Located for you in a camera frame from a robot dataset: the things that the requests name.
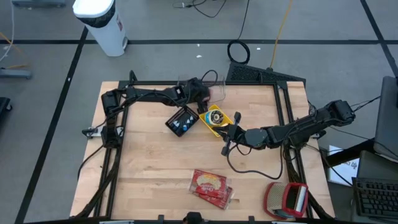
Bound yellow plastic basket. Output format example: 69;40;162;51
198;104;234;138

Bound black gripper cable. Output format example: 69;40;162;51
226;144;284;180

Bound black coiled cable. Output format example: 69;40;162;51
226;0;251;65

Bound black aluminium table frame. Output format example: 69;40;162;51
70;70;336;224

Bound clear plastic bin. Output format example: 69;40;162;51
177;74;227;105

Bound black keyboard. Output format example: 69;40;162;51
352;177;398;219

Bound black table-edge camera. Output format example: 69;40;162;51
183;211;206;224

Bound dark grey panel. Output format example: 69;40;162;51
373;75;398;163

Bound black floor equipment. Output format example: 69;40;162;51
0;96;13;114

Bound black side desk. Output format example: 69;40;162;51
323;138;398;224

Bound grey floor plate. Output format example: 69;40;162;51
11;0;68;8

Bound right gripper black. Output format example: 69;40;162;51
216;111;247;157

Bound white trash can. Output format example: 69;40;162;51
72;0;129;57

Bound chocolate iced toy donut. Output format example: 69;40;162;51
204;109;225;127

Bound yellow hanging cable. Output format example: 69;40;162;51
269;0;294;70

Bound grey floor base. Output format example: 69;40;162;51
0;68;34;80

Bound black mesh panel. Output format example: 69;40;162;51
225;61;307;85

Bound black plastic basket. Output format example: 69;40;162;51
164;105;200;138

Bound white paper sheet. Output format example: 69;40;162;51
328;144;361;187

